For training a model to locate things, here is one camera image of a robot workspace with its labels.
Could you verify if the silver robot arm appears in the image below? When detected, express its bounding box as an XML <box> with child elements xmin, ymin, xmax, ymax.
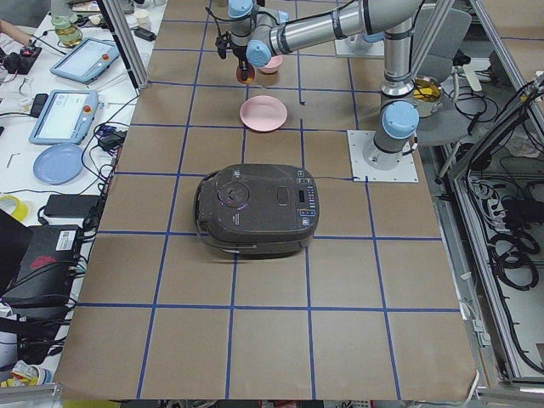
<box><xmin>216</xmin><ymin>1</ymin><xmax>422</xmax><ymax>116</ymax></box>

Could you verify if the black power adapter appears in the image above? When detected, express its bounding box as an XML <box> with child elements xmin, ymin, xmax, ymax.
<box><xmin>43</xmin><ymin>195</ymin><xmax>99</xmax><ymax>218</ymax></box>

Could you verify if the light blue plate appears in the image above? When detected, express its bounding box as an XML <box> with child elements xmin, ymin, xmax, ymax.
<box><xmin>33</xmin><ymin>143</ymin><xmax>83</xmax><ymax>185</ymax></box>

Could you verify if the pink plate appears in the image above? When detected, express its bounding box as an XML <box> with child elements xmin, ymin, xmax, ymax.
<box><xmin>240</xmin><ymin>95</ymin><xmax>288</xmax><ymax>133</ymax></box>

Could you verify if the blue teach pendant far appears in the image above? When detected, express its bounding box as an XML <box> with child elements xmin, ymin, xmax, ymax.
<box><xmin>49</xmin><ymin>38</ymin><xmax>120</xmax><ymax>84</ymax></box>

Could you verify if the white chair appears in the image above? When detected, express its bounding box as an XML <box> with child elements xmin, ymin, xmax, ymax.
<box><xmin>412</xmin><ymin>8</ymin><xmax>472</xmax><ymax>147</ymax></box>

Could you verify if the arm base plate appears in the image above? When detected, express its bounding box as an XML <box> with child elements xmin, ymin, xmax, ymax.
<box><xmin>335</xmin><ymin>32</ymin><xmax>384</xmax><ymax>59</ymax></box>
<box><xmin>347</xmin><ymin>130</ymin><xmax>418</xmax><ymax>183</ymax></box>

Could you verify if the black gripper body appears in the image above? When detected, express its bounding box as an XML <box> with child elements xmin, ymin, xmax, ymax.
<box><xmin>231</xmin><ymin>43</ymin><xmax>251</xmax><ymax>71</ymax></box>

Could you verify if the blue teach pendant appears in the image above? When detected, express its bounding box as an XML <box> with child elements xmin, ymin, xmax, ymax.
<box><xmin>49</xmin><ymin>38</ymin><xmax>120</xmax><ymax>84</ymax></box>
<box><xmin>29</xmin><ymin>89</ymin><xmax>99</xmax><ymax>145</ymax></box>

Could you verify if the pink bowl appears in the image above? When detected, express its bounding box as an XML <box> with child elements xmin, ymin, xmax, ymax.
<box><xmin>259</xmin><ymin>55</ymin><xmax>283</xmax><ymax>75</ymax></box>

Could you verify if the aluminium frame post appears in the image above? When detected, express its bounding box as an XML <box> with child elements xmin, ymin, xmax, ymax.
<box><xmin>97</xmin><ymin>0</ymin><xmax>149</xmax><ymax>90</ymax></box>

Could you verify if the steel bowl on chair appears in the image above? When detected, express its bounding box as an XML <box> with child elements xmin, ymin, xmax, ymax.
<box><xmin>412</xmin><ymin>76</ymin><xmax>443</xmax><ymax>118</ymax></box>

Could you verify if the red apple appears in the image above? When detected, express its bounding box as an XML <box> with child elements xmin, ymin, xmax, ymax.
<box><xmin>235</xmin><ymin>66</ymin><xmax>255</xmax><ymax>85</ymax></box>

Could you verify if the black computer box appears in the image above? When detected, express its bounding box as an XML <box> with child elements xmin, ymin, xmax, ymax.
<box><xmin>2</xmin><ymin>224</ymin><xmax>82</xmax><ymax>307</ymax></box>

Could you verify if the yellow tape roll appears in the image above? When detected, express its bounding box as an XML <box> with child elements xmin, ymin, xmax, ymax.
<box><xmin>0</xmin><ymin>195</ymin><xmax>29</xmax><ymax>222</ymax></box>

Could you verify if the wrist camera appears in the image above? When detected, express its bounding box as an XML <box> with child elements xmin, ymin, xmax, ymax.
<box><xmin>215</xmin><ymin>32</ymin><xmax>231</xmax><ymax>60</ymax></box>

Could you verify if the blue teach pendant near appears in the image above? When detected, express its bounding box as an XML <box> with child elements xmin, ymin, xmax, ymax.
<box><xmin>29</xmin><ymin>89</ymin><xmax>99</xmax><ymax>145</ymax></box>

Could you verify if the glass jar with lid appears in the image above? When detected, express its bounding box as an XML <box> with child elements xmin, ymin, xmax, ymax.
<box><xmin>50</xmin><ymin>0</ymin><xmax>82</xmax><ymax>48</ymax></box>

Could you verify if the dark grey rice cooker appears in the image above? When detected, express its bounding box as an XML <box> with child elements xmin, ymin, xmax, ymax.
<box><xmin>193</xmin><ymin>163</ymin><xmax>320</xmax><ymax>256</ymax></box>

